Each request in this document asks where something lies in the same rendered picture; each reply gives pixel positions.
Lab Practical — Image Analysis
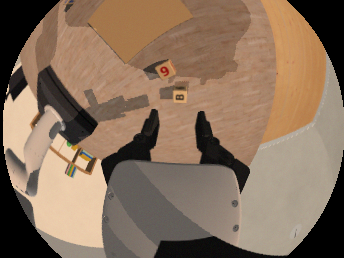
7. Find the tan wooden letter block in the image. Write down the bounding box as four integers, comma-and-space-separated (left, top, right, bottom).
173, 85, 187, 103
155, 59, 176, 81
63, 0, 76, 5

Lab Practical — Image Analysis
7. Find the orange flat mat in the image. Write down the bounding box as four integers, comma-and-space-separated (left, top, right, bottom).
88, 0, 194, 64

